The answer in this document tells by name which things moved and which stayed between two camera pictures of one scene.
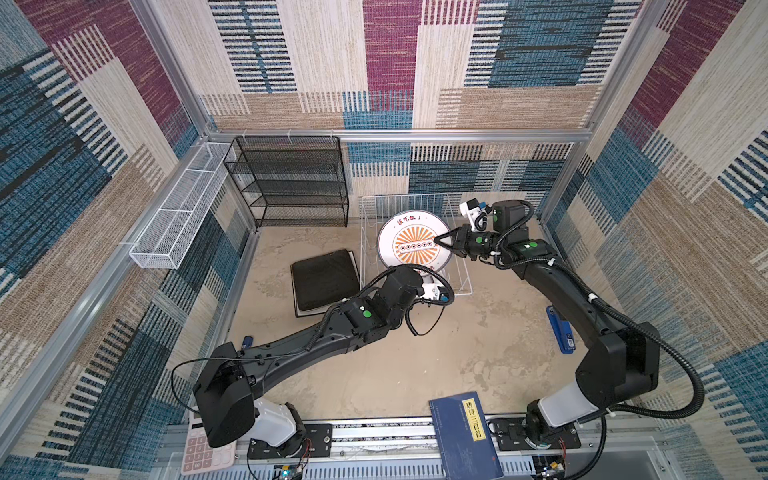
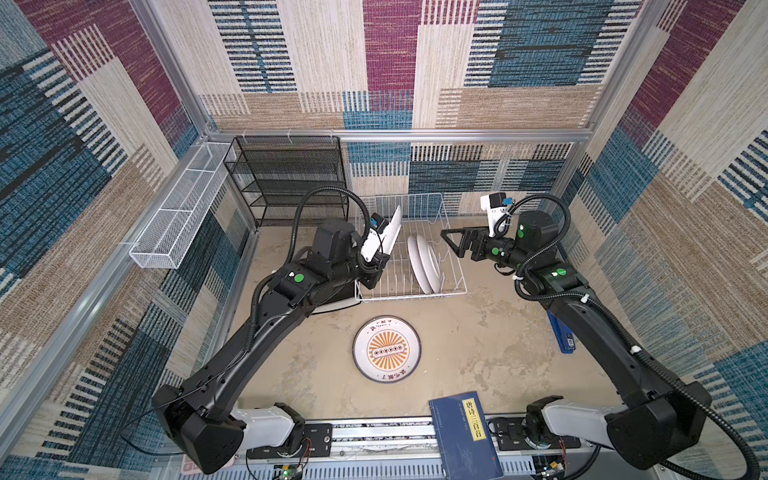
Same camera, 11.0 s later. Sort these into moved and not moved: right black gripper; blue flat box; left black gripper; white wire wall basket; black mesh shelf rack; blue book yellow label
Moved: left black gripper
Not moved: blue flat box; black mesh shelf rack; white wire wall basket; blue book yellow label; right black gripper
